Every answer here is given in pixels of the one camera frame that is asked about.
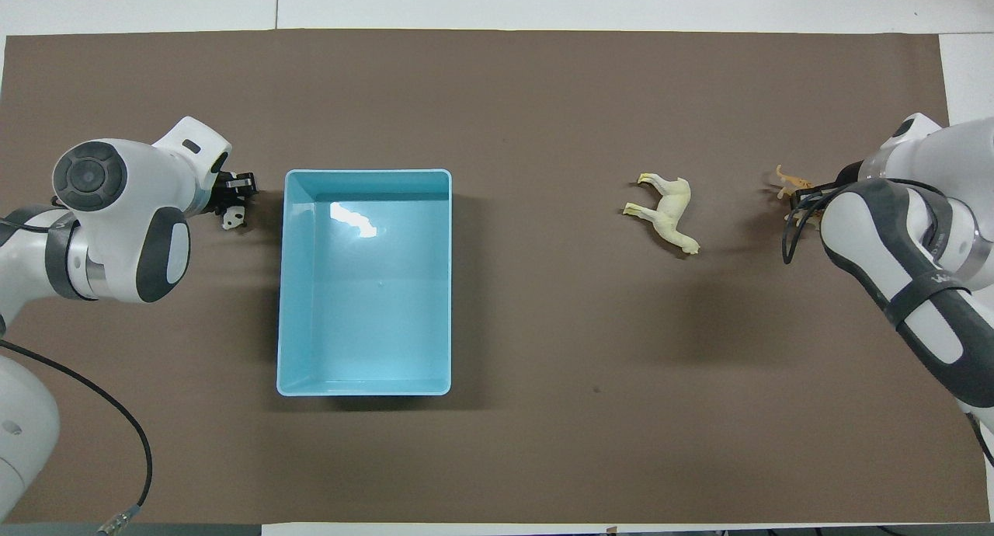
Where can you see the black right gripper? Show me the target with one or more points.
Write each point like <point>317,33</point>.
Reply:
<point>823,198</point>

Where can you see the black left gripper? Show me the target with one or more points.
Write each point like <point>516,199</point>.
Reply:
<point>223,186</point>

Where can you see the orange tiger toy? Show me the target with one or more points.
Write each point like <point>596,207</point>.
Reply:
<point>788,180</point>

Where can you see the black and white panda toy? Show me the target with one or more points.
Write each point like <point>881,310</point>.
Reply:
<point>233,221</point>

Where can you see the cream white horse toy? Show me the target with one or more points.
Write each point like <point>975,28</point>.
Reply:
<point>672,206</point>

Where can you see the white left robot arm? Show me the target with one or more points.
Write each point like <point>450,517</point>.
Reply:
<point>116,225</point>

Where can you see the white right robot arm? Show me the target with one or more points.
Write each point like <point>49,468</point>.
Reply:
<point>908,248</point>

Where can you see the light blue storage box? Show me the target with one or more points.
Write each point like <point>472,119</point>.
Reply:
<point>365,287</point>

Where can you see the brown table mat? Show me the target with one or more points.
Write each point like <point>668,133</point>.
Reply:
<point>543,326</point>

